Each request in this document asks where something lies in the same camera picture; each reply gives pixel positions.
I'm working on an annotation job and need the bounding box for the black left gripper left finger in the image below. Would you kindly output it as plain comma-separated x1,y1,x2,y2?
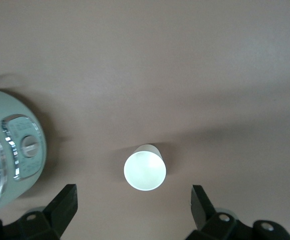
42,183,79,238

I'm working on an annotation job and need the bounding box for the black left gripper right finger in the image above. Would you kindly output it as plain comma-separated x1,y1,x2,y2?
191,184,217,233

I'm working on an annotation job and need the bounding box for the white plastic cup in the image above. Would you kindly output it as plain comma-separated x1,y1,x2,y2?
123,143,167,192

